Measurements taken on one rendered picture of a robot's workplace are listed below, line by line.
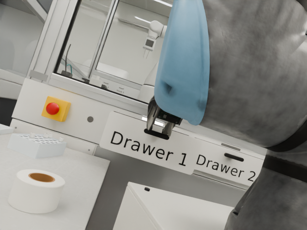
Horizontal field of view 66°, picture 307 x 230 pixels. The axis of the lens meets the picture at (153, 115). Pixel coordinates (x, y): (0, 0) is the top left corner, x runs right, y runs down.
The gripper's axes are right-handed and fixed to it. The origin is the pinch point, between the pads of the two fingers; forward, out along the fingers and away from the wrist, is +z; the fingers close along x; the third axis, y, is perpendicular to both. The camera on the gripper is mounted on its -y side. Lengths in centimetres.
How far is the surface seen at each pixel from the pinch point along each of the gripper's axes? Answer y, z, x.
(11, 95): -64, 56, -80
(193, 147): -0.2, 2.1, 12.5
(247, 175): -9.9, 14.6, 40.3
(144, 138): 1.0, 3.8, -2.4
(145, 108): -18.0, 5.7, -4.0
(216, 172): -8.7, 16.3, 28.5
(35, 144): 13.1, 5.8, -28.2
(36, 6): -89, 7, -80
